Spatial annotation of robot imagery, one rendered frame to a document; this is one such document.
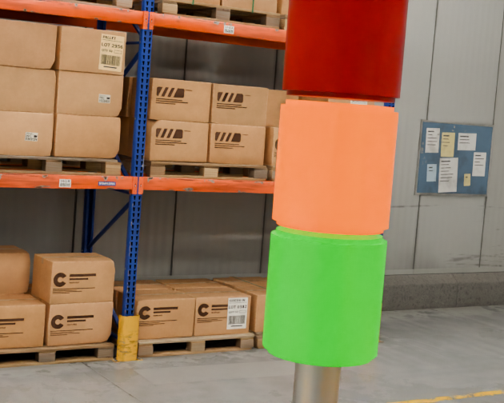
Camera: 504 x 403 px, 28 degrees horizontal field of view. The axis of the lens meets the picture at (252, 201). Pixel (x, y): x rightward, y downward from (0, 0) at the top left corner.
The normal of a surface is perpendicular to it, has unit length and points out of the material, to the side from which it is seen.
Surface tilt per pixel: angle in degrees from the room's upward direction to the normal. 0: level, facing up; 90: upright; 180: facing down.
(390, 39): 90
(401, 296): 90
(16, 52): 91
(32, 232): 90
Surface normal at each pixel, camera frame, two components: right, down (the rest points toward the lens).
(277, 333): -0.79, 0.00
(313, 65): -0.60, 0.03
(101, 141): 0.55, 0.18
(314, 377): -0.25, 0.07
